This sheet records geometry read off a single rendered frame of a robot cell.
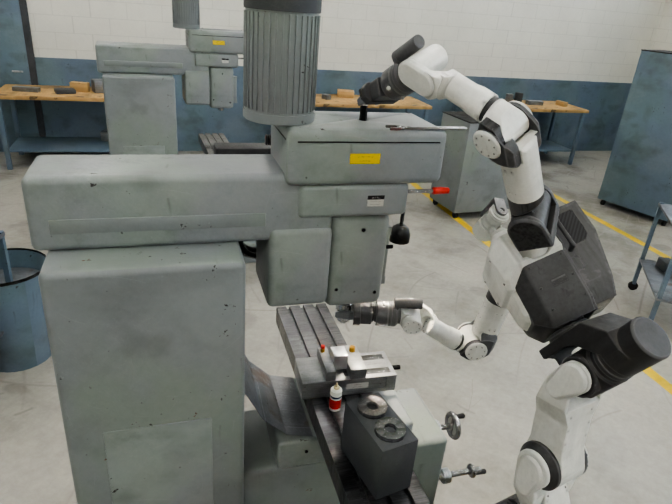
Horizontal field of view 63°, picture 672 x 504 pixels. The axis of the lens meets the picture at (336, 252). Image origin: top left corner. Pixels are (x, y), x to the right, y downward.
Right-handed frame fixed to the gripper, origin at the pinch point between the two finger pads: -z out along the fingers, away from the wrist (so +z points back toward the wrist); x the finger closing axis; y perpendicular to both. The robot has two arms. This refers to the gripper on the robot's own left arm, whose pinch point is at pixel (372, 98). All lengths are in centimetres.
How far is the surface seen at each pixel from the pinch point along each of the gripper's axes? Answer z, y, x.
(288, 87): 1.4, 2.9, -26.3
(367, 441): -12, -95, -15
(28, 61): -629, 273, -58
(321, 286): -23, -50, -15
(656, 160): -253, 6, 563
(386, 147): 2.4, -14.7, -0.1
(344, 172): -3.5, -19.5, -11.5
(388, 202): -6.2, -29.1, 3.2
